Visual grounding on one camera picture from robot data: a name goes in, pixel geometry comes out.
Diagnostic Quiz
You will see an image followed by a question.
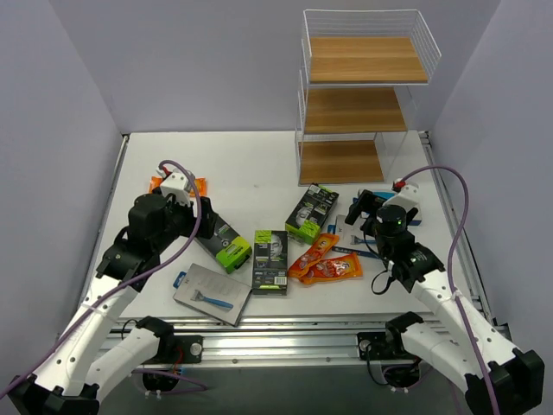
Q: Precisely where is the blue white razor box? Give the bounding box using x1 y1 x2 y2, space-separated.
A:
350 189 423 226

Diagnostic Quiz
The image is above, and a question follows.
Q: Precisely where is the grey box blue razor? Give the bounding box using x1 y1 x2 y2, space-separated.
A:
332 214 378 259
173 264 251 327

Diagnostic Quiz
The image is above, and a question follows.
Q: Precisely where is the orange razor bag far left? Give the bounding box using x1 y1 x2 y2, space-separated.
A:
149 176 207 196

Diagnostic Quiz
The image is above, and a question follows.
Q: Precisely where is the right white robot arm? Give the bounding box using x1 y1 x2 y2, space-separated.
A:
345 190 545 414

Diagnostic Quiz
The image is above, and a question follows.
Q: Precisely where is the orange razor bag upper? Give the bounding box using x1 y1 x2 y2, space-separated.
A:
289 233 339 278

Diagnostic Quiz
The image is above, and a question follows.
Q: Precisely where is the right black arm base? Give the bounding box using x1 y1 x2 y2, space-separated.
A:
356 331 400 361

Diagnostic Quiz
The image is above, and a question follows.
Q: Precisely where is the tall green black razor box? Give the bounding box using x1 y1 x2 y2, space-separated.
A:
285 183 339 245

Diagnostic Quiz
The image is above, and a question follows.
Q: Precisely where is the orange razor bag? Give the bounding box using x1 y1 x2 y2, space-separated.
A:
289 233 339 278
299 253 364 285
149 176 207 196

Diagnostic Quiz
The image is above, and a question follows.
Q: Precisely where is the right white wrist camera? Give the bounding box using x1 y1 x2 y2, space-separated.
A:
384 179 420 212

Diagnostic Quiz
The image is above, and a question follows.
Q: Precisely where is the orange razor bag lower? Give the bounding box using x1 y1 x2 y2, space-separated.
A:
299 253 364 285

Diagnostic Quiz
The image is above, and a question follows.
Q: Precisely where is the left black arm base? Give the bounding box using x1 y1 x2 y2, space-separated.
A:
171 335 204 365

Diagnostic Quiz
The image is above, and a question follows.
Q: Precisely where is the small black green razor box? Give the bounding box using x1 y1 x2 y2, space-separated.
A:
251 230 289 296

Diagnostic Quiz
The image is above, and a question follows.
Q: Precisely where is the aluminium mounting rail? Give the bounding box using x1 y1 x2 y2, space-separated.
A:
99 315 515 368

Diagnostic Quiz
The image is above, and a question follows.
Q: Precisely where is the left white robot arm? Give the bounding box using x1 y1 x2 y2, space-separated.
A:
1 193 218 414

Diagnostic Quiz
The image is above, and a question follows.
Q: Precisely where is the black green razor pack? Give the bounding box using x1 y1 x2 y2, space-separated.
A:
195 216 252 274

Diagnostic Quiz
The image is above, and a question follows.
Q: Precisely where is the white wire wooden shelf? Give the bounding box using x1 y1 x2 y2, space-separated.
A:
296 10 442 185

